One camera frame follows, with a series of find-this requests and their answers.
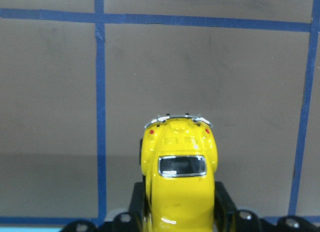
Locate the light blue plastic bin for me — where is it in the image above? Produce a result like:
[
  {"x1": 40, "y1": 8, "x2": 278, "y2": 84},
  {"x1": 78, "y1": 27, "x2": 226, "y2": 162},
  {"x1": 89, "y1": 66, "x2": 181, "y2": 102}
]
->
[{"x1": 0, "y1": 225, "x2": 62, "y2": 232}]

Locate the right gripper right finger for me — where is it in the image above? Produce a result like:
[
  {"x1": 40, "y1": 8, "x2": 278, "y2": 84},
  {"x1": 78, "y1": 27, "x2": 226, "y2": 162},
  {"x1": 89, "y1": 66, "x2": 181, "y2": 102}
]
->
[{"x1": 214, "y1": 181, "x2": 237, "y2": 231}]

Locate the yellow beetle toy car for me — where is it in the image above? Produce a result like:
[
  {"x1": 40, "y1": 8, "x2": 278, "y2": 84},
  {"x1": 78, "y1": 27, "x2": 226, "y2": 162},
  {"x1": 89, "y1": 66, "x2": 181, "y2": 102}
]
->
[{"x1": 140, "y1": 114, "x2": 218, "y2": 231}]

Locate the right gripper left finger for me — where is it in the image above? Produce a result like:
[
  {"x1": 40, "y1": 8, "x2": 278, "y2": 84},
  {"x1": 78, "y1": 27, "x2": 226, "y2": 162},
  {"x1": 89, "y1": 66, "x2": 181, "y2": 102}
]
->
[{"x1": 128, "y1": 182, "x2": 150, "y2": 232}]

